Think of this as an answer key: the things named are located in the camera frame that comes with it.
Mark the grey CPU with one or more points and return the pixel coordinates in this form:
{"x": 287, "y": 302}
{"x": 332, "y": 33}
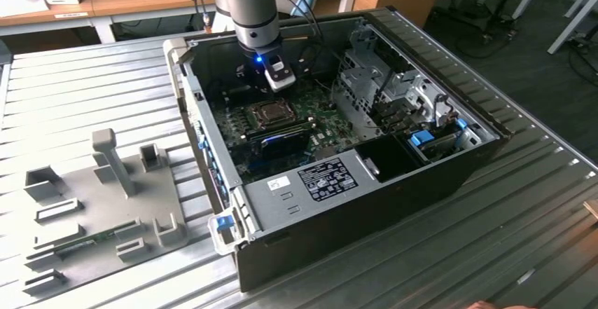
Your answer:
{"x": 272, "y": 112}

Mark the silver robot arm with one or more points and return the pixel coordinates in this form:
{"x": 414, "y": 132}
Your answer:
{"x": 254, "y": 14}

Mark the blue expansion slot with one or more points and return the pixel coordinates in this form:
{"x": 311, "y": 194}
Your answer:
{"x": 266, "y": 164}

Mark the green RAM stick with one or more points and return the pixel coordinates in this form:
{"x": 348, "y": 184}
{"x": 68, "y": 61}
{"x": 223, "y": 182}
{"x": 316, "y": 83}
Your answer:
{"x": 282, "y": 132}
{"x": 88, "y": 240}
{"x": 280, "y": 128}

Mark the black graphics card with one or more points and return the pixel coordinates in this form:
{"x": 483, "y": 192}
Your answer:
{"x": 284, "y": 146}

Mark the green motherboard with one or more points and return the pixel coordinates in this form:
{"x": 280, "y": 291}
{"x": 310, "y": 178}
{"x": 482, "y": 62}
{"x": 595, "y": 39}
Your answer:
{"x": 327, "y": 127}

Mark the blue card retainer clip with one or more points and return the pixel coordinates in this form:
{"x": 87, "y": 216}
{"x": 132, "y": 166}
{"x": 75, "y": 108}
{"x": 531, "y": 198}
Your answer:
{"x": 202, "y": 145}

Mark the grey metal drive cage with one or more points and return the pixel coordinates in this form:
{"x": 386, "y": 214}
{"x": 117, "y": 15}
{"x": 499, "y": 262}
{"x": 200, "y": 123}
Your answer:
{"x": 364, "y": 84}

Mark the grey power supply unit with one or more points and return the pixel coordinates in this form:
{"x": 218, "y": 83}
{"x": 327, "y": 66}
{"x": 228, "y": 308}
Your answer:
{"x": 280, "y": 204}

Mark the hard disk in blue carrier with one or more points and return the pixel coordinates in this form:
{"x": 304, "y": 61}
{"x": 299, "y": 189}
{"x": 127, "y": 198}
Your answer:
{"x": 422, "y": 137}

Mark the blue case latch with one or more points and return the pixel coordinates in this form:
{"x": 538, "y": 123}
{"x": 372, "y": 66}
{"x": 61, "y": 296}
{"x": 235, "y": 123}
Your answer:
{"x": 224, "y": 222}

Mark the small blue clip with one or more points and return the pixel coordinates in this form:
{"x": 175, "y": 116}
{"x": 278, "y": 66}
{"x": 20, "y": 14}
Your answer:
{"x": 462, "y": 124}

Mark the black wheeled equipment stand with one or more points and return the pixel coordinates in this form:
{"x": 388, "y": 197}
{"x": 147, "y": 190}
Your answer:
{"x": 467, "y": 21}

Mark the grey parts rack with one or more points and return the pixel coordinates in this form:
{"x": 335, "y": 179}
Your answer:
{"x": 107, "y": 211}

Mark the black open PC case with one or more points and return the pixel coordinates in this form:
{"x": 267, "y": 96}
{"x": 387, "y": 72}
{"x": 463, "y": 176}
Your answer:
{"x": 350, "y": 239}

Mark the wooden block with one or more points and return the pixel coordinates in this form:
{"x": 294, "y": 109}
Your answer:
{"x": 591, "y": 212}

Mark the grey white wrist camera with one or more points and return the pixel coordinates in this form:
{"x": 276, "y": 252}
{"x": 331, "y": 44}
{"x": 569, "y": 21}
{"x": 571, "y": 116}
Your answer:
{"x": 280, "y": 81}

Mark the wooden desk white frame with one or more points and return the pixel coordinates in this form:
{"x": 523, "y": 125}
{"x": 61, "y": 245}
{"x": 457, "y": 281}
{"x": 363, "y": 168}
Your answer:
{"x": 154, "y": 0}
{"x": 69, "y": 9}

